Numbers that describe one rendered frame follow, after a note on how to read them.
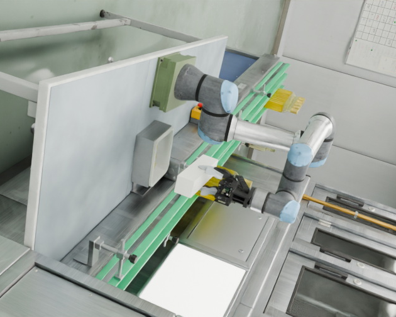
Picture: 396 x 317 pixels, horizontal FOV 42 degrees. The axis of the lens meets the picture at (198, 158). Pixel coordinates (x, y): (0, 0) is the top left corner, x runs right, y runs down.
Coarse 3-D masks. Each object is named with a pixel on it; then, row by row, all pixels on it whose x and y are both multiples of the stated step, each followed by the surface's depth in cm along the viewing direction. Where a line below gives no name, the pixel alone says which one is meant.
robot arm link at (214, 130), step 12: (204, 120) 204; (216, 120) 203; (228, 120) 204; (240, 120) 207; (204, 132) 207; (216, 132) 205; (228, 132) 204; (240, 132) 205; (252, 132) 204; (264, 132) 204; (276, 132) 204; (288, 132) 205; (300, 132) 204; (216, 144) 209; (264, 144) 206; (276, 144) 204; (288, 144) 204; (324, 144) 199; (324, 156) 203
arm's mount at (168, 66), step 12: (168, 60) 198; (180, 60) 199; (192, 60) 209; (156, 72) 198; (168, 72) 197; (156, 84) 200; (168, 84) 198; (156, 96) 201; (168, 96) 199; (168, 108) 203
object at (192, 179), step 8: (200, 160) 181; (208, 160) 183; (216, 160) 184; (192, 168) 174; (184, 176) 166; (192, 176) 168; (200, 176) 169; (208, 176) 180; (176, 184) 167; (184, 184) 166; (192, 184) 165; (200, 184) 173; (176, 192) 168; (184, 192) 167; (192, 192) 167
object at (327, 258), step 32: (320, 192) 282; (288, 224) 246; (320, 224) 256; (352, 224) 258; (160, 256) 216; (288, 256) 231; (320, 256) 232; (352, 256) 239; (384, 256) 243; (128, 288) 198; (256, 288) 205; (288, 288) 213; (320, 288) 217; (352, 288) 220; (384, 288) 223
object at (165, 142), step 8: (160, 136) 203; (168, 136) 215; (160, 144) 218; (168, 144) 216; (160, 152) 219; (168, 152) 218; (152, 160) 203; (160, 160) 221; (168, 160) 220; (152, 168) 205; (160, 168) 222; (152, 176) 207; (160, 176) 217; (152, 184) 210
